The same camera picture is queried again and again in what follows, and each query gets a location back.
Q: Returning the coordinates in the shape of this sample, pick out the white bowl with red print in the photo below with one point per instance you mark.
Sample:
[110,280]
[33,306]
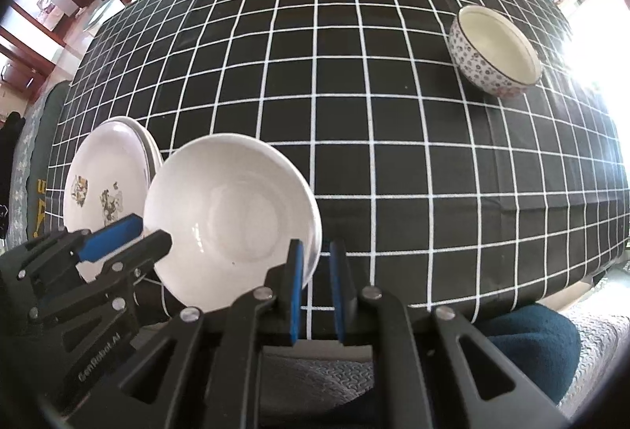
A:
[316,232]

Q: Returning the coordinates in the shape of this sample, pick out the grey chair cover yellow print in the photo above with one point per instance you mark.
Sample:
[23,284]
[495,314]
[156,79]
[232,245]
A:
[42,153]

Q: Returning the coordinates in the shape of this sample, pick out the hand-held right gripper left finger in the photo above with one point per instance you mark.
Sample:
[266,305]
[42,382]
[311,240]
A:
[295,291]

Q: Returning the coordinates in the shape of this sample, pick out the floral patterned bowl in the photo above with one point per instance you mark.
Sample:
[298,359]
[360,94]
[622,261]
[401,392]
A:
[472,59]

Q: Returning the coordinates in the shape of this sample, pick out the grey textured blanket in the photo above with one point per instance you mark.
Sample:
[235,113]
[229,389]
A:
[595,350]

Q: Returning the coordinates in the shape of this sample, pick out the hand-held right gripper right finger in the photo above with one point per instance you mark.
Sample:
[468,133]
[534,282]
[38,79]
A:
[337,291]

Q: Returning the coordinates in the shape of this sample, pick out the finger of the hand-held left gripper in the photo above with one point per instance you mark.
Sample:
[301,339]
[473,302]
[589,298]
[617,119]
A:
[140,254]
[110,234]

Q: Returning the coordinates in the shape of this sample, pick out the white plate with dark print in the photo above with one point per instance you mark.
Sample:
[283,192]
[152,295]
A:
[98,163]

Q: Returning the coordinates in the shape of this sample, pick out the black checked tablecloth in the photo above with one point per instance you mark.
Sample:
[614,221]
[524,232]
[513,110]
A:
[393,138]

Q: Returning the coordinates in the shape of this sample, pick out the white plate with pink flowers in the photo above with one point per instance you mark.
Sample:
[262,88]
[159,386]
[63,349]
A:
[153,153]

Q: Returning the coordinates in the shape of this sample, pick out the person's right leg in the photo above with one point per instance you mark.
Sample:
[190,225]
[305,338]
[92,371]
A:
[531,345]

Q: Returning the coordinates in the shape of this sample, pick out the plain white bowl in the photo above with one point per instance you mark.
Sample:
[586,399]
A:
[231,222]

